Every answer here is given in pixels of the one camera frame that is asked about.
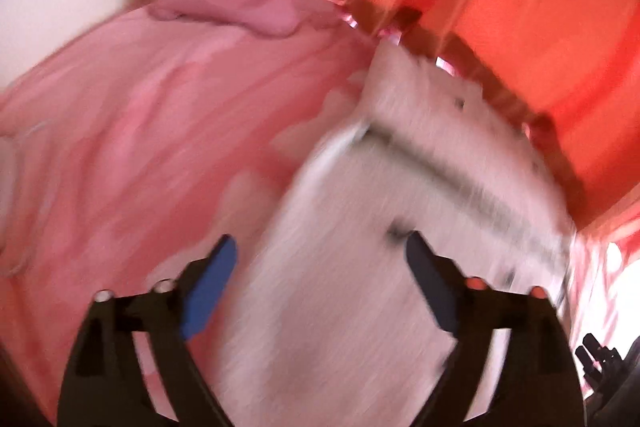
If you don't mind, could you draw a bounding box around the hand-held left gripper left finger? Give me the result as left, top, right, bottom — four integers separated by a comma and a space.
56, 234, 238, 427

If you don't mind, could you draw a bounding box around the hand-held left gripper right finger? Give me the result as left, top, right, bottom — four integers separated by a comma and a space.
405, 230, 586, 427

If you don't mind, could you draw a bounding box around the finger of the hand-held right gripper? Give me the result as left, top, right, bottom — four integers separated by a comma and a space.
575, 333, 626, 390

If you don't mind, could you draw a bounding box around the white small garment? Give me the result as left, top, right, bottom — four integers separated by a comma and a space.
200, 41, 576, 427

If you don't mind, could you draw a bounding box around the pink bed sheet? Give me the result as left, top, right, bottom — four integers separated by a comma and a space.
0, 0, 381, 427

